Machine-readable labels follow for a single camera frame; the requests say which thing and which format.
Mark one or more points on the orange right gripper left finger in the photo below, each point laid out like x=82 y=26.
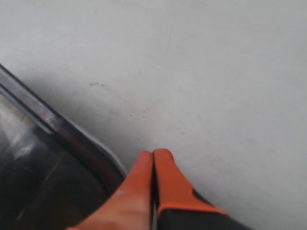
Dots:
x=130 y=207

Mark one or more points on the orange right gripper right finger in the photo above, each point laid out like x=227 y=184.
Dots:
x=179 y=205

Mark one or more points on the smoked lid with orange seal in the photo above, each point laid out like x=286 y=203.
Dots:
x=43 y=186

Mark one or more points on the steel two-compartment lunch box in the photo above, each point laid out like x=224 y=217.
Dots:
x=88 y=150

